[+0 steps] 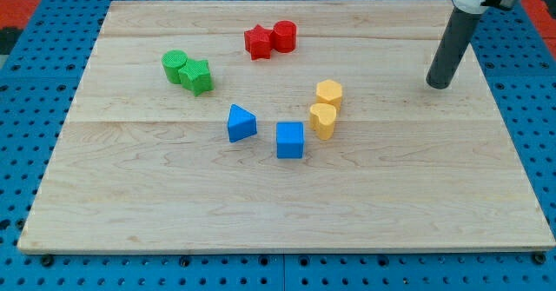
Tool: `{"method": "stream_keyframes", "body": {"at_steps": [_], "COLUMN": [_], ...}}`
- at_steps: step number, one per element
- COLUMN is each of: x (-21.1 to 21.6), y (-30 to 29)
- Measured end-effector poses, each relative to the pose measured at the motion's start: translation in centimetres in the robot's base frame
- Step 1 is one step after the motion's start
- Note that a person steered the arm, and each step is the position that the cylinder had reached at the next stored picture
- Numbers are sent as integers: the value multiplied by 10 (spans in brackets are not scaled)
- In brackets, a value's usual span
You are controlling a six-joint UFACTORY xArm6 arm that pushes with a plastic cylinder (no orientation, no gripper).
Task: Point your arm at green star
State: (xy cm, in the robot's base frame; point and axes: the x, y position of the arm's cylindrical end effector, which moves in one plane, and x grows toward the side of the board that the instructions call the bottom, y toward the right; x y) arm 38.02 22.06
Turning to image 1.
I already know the red star block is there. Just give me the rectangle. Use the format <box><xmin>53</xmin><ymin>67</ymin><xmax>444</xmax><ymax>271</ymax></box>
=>
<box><xmin>244</xmin><ymin>24</ymin><xmax>273</xmax><ymax>61</ymax></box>

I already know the green star block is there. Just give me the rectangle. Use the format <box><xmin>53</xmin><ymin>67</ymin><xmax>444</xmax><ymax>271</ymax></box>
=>
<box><xmin>178</xmin><ymin>59</ymin><xmax>214</xmax><ymax>96</ymax></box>

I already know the blue cube block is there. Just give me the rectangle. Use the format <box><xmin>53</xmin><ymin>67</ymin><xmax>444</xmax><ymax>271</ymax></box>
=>
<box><xmin>276</xmin><ymin>122</ymin><xmax>305</xmax><ymax>159</ymax></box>

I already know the blue triangle block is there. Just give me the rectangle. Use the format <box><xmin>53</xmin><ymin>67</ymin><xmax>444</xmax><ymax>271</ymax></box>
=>
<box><xmin>227</xmin><ymin>103</ymin><xmax>257</xmax><ymax>142</ymax></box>

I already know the yellow heart block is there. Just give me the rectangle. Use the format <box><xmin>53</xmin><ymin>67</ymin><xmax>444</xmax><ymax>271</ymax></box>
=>
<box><xmin>309</xmin><ymin>103</ymin><xmax>337</xmax><ymax>141</ymax></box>

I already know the yellow hexagon block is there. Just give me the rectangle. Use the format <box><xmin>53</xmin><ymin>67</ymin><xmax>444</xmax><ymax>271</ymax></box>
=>
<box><xmin>315</xmin><ymin>79</ymin><xmax>343</xmax><ymax>111</ymax></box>

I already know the wooden board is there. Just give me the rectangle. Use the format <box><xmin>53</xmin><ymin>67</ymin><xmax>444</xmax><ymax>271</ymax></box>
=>
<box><xmin>18</xmin><ymin>0</ymin><xmax>555</xmax><ymax>255</ymax></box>

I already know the red cylinder block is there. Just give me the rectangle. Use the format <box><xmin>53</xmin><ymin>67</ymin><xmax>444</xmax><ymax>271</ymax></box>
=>
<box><xmin>272</xmin><ymin>20</ymin><xmax>297</xmax><ymax>53</ymax></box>

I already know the green cylinder block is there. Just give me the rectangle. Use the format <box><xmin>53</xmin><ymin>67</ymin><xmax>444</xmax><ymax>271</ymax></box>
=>
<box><xmin>161</xmin><ymin>50</ymin><xmax>189</xmax><ymax>84</ymax></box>

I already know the grey cylindrical pointer rod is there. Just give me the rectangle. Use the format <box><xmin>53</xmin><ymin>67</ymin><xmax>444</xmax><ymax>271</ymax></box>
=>
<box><xmin>426</xmin><ymin>7</ymin><xmax>481</xmax><ymax>89</ymax></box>

